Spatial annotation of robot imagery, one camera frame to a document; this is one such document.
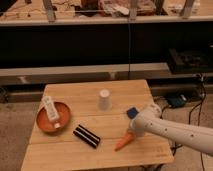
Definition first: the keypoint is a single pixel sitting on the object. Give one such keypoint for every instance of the orange bowl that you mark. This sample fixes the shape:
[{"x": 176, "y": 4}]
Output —
[{"x": 46, "y": 126}]

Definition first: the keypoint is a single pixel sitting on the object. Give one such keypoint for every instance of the blue device on floor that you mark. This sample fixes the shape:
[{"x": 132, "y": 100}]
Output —
[{"x": 175, "y": 101}]

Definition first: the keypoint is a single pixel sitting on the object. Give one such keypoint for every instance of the white paper cup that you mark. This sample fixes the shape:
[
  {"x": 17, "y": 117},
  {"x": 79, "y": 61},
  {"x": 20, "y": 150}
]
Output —
[{"x": 104, "y": 102}]

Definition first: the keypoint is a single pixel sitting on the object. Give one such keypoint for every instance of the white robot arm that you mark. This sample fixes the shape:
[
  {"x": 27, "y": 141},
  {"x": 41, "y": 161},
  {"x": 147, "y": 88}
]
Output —
[{"x": 196, "y": 137}]

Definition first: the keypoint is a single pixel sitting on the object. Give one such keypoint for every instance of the wooden table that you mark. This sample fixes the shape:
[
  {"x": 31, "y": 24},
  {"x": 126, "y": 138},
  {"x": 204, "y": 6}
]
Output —
[{"x": 67, "y": 152}]

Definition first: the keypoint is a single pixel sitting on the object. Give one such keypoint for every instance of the black striped box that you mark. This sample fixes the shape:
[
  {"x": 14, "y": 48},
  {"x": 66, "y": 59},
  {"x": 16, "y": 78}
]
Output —
[{"x": 87, "y": 136}]

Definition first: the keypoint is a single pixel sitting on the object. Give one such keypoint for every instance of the black box on shelf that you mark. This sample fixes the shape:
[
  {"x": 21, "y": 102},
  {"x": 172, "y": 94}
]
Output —
[{"x": 189, "y": 61}]

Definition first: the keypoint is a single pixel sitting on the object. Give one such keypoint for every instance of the orange pepper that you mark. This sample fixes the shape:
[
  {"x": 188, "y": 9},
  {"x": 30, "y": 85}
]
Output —
[{"x": 126, "y": 139}]

